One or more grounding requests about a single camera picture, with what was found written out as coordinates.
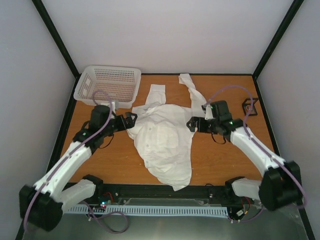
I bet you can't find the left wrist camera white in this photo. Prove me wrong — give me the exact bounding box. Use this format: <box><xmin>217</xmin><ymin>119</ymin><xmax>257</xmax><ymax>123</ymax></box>
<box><xmin>100</xmin><ymin>100</ymin><xmax>119</xmax><ymax>112</ymax></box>

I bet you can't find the white button-up shirt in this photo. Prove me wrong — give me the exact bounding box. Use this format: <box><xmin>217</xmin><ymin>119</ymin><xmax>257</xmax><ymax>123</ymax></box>
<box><xmin>127</xmin><ymin>73</ymin><xmax>206</xmax><ymax>191</ymax></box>

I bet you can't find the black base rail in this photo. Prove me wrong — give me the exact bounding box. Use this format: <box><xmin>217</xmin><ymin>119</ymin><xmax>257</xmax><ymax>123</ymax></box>
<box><xmin>98</xmin><ymin>184</ymin><xmax>241</xmax><ymax>205</ymax></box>

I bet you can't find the black open brooch box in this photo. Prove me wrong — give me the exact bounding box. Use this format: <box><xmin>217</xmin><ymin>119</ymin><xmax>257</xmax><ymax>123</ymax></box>
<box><xmin>242</xmin><ymin>97</ymin><xmax>259</xmax><ymax>116</ymax></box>

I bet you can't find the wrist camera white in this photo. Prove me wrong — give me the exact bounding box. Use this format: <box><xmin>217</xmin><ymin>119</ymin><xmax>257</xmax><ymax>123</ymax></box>
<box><xmin>100</xmin><ymin>100</ymin><xmax>119</xmax><ymax>112</ymax></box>
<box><xmin>201</xmin><ymin>104</ymin><xmax>214</xmax><ymax>120</ymax></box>

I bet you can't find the colourful round brooch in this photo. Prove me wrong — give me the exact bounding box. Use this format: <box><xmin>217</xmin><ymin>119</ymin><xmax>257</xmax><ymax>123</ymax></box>
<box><xmin>246</xmin><ymin>105</ymin><xmax>253</xmax><ymax>112</ymax></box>

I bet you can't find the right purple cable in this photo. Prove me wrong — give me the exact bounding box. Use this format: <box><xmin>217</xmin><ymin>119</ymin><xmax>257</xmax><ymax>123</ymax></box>
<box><xmin>203</xmin><ymin>84</ymin><xmax>308</xmax><ymax>210</ymax></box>

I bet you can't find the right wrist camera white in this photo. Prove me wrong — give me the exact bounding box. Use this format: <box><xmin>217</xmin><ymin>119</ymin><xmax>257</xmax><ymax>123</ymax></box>
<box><xmin>201</xmin><ymin>104</ymin><xmax>214</xmax><ymax>120</ymax></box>

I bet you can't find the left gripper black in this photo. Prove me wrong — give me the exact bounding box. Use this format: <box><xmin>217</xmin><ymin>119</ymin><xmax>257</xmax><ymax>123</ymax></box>
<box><xmin>101</xmin><ymin>111</ymin><xmax>137</xmax><ymax>137</ymax></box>

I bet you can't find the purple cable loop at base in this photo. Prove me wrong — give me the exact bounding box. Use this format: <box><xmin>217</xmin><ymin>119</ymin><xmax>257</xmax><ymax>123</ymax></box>
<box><xmin>84</xmin><ymin>199</ymin><xmax>130</xmax><ymax>234</ymax></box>

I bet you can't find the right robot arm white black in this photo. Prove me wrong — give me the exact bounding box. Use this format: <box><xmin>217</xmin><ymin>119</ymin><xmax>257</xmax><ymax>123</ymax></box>
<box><xmin>186</xmin><ymin>100</ymin><xmax>305</xmax><ymax>211</ymax></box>

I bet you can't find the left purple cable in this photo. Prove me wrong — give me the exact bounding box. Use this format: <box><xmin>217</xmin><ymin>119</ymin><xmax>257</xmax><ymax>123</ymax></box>
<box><xmin>22</xmin><ymin>89</ymin><xmax>116</xmax><ymax>232</ymax></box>

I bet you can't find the white perforated plastic basket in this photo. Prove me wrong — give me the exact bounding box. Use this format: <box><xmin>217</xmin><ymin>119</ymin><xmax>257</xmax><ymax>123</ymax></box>
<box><xmin>73</xmin><ymin>65</ymin><xmax>142</xmax><ymax>109</ymax></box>

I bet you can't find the light blue slotted cable duct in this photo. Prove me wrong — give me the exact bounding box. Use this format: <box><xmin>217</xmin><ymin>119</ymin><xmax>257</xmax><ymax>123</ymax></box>
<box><xmin>63</xmin><ymin>204</ymin><xmax>230</xmax><ymax>218</ymax></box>

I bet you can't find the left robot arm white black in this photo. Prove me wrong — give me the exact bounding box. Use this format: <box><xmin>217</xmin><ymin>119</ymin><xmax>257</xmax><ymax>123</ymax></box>
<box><xmin>19</xmin><ymin>103</ymin><xmax>138</xmax><ymax>232</ymax></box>

